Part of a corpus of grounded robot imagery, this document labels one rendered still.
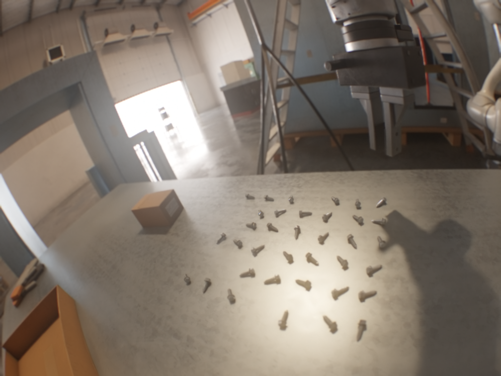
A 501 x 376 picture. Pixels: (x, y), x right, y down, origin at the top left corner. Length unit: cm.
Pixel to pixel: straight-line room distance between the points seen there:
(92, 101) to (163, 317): 136
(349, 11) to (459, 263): 35
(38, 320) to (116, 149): 116
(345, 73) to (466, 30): 226
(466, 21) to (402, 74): 230
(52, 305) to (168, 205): 41
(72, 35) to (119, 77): 340
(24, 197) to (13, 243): 784
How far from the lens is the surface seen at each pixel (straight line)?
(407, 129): 227
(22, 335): 67
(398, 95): 28
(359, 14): 28
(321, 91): 226
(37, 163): 923
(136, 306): 40
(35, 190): 921
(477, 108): 106
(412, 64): 27
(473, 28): 257
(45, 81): 153
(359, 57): 30
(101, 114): 150
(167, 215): 52
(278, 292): 29
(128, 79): 1080
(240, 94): 577
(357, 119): 229
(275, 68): 149
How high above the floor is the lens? 89
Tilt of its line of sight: 28 degrees down
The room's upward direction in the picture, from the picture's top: 20 degrees counter-clockwise
